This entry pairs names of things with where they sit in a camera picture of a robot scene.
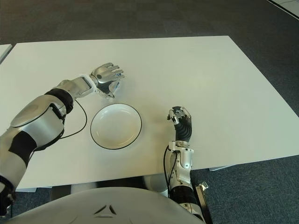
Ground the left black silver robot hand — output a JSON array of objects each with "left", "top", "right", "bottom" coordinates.
[{"left": 90, "top": 62, "right": 126, "bottom": 100}]

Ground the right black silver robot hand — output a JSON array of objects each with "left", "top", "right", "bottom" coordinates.
[{"left": 166, "top": 106, "right": 193, "bottom": 142}]

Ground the white plate black rim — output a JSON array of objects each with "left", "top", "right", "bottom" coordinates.
[{"left": 90, "top": 103, "right": 142, "bottom": 149}]

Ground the silver robot torso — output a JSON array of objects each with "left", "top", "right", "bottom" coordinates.
[{"left": 7, "top": 186, "right": 204, "bottom": 224}]

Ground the white side table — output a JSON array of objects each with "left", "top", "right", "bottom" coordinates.
[{"left": 0, "top": 43, "right": 13, "bottom": 65}]

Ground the white panel with black edge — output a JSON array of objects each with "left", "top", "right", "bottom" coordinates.
[{"left": 266, "top": 0, "right": 299, "bottom": 18}]

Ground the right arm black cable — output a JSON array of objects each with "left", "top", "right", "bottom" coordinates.
[{"left": 163, "top": 146, "right": 178, "bottom": 199}]

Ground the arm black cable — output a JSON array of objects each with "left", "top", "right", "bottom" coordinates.
[
  {"left": 61, "top": 100, "right": 88, "bottom": 140},
  {"left": 163, "top": 146, "right": 178, "bottom": 199}
]

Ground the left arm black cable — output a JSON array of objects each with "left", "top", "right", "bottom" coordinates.
[{"left": 61, "top": 100, "right": 88, "bottom": 140}]

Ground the white round pedestal base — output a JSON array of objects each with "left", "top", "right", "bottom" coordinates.
[{"left": 143, "top": 174, "right": 170, "bottom": 194}]

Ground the black bar with metal bracket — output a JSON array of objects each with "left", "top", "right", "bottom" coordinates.
[{"left": 195, "top": 181, "right": 213, "bottom": 224}]

